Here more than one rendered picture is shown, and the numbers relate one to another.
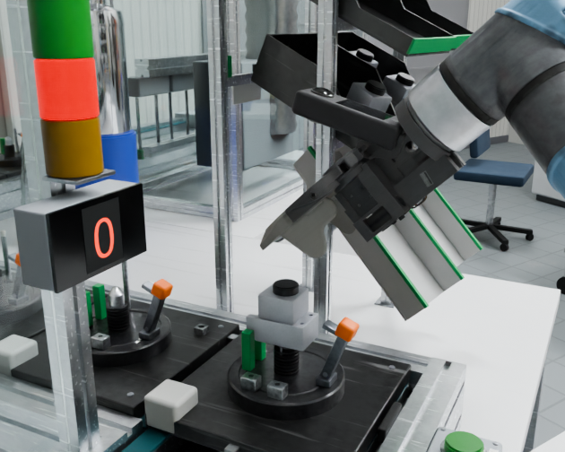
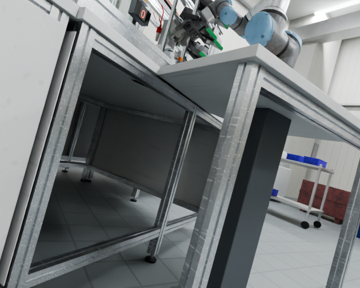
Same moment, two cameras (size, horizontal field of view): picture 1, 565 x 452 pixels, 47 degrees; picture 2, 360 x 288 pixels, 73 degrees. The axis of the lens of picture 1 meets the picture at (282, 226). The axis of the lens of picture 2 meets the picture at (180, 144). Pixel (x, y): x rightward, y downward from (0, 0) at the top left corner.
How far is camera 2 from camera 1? 1.06 m
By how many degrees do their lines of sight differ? 18
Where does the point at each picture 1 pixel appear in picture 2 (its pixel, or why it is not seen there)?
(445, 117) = (206, 11)
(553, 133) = (221, 7)
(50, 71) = not seen: outside the picture
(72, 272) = (137, 12)
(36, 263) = (132, 8)
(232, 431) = not seen: hidden behind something
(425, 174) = (201, 24)
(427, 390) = not seen: hidden behind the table
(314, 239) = (179, 34)
